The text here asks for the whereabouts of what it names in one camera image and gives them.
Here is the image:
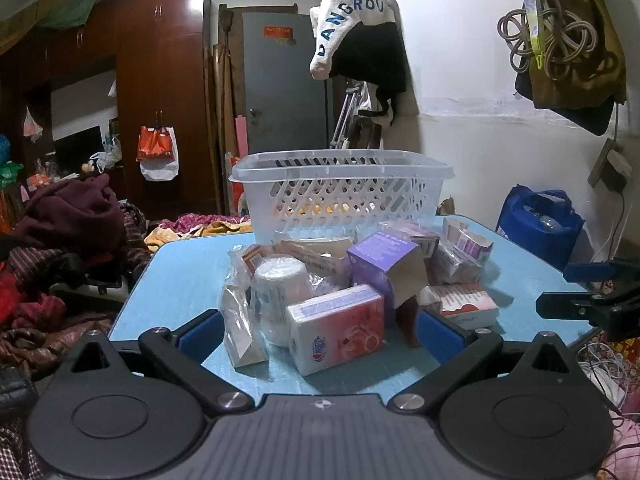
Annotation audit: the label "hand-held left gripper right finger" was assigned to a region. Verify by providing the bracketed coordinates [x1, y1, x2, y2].
[389, 310, 586, 416]

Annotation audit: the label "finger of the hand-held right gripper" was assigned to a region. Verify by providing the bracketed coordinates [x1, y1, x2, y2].
[564, 256, 640, 288]
[535, 292, 640, 338]

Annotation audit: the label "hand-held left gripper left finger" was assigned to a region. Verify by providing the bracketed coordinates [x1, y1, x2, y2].
[50, 309, 253, 416]

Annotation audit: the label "red white box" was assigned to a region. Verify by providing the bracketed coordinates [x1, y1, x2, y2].
[429, 282, 500, 331]

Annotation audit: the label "clear plastic bag packet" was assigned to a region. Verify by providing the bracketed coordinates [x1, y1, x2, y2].
[220, 245, 271, 368]

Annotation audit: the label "white pink box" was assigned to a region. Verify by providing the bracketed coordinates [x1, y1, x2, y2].
[431, 245, 483, 285]

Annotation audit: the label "white paper roll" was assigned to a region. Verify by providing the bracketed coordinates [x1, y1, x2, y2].
[250, 255, 315, 348]

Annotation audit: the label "small orange box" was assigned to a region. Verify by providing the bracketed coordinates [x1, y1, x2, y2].
[242, 245, 275, 277]

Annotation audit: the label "white pink carton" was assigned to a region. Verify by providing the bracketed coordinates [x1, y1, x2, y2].
[442, 217, 495, 266]

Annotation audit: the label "purple box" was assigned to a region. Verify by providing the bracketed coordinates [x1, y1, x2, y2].
[347, 232, 427, 313]

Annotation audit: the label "pink tissue pack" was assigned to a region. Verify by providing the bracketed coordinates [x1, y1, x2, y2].
[286, 285, 386, 377]

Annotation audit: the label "pink brown box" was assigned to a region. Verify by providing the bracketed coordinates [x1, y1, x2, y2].
[380, 220, 441, 257]

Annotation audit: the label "beige cardboard box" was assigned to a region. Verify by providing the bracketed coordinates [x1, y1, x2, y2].
[275, 237, 353, 286]

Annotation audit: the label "white plastic basket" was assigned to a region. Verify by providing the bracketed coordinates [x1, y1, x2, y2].
[230, 150, 456, 248]

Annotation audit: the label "blue fabric bag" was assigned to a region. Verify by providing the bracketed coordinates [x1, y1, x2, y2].
[495, 185, 586, 268]

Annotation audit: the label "floral blanket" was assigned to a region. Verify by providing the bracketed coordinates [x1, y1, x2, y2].
[144, 212, 252, 253]

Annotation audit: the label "pile of clothes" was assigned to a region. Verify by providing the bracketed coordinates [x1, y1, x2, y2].
[0, 175, 153, 376]

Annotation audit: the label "maroon cloth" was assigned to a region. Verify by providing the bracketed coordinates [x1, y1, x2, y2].
[15, 174, 127, 252]

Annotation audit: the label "brown hanging bag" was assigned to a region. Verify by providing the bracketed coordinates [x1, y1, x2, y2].
[515, 0, 628, 136]

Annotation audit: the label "orange white plastic bag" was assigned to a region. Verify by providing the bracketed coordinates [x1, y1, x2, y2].
[136, 125, 180, 182]

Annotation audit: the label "pink board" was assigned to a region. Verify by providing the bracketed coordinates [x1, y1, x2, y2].
[235, 116, 250, 158]

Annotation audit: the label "black monitor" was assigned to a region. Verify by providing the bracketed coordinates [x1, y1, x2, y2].
[52, 125, 104, 167]

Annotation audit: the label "wooden boards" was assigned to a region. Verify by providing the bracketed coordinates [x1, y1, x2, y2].
[204, 4, 246, 213]

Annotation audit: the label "folded metal stand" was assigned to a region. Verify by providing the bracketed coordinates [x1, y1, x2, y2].
[327, 85, 367, 151]

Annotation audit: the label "grey metal door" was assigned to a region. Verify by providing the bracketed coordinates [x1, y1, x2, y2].
[242, 12, 333, 158]

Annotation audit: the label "yellow green hanging strip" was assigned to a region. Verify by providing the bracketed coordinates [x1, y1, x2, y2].
[515, 0, 549, 69]

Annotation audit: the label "white hanging plastic bag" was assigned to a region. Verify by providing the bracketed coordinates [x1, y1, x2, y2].
[22, 106, 44, 143]

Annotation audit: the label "brown wooden wardrobe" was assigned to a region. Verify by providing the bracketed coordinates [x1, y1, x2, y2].
[0, 0, 223, 221]

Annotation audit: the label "white black hanging jacket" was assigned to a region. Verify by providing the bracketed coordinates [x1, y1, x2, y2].
[308, 0, 408, 127]

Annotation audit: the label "green cloth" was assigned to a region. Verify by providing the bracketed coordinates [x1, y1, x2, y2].
[37, 0, 157, 31]

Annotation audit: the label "white cables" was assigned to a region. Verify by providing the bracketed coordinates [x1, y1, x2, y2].
[575, 341, 632, 413]

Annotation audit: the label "wall power socket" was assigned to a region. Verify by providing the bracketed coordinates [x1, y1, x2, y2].
[589, 137, 633, 192]

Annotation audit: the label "coiled rope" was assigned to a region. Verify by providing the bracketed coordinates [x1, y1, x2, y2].
[497, 0, 608, 80]

